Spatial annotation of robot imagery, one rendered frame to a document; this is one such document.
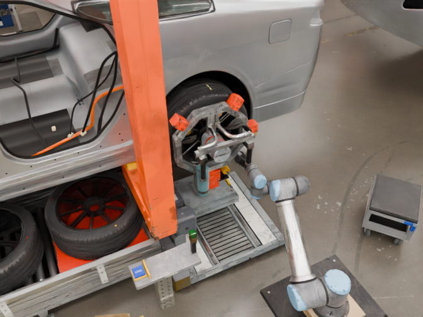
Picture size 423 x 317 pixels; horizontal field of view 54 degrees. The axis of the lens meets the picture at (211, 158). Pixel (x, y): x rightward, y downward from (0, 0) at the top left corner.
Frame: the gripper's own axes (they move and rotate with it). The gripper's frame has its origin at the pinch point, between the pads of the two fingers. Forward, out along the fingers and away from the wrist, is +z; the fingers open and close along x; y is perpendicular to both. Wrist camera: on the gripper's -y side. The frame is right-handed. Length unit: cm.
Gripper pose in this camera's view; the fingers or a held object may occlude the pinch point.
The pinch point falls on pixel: (234, 150)
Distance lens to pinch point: 313.4
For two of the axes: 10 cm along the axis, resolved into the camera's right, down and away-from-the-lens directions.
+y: 6.3, 3.1, 7.1
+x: 6.3, -7.3, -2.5
